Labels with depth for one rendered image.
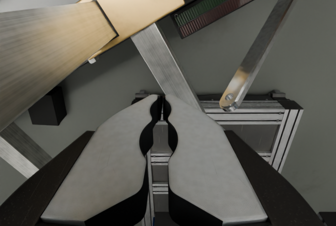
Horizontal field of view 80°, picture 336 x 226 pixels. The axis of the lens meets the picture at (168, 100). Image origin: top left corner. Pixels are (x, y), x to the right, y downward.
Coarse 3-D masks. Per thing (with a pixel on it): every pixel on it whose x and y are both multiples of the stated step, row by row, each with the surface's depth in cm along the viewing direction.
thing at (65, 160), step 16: (80, 144) 8; (64, 160) 7; (32, 176) 7; (48, 176) 7; (64, 176) 7; (16, 192) 6; (32, 192) 6; (48, 192) 6; (0, 208) 6; (16, 208) 6; (32, 208) 6; (0, 224) 5; (16, 224) 5; (32, 224) 5; (48, 224) 5; (64, 224) 6
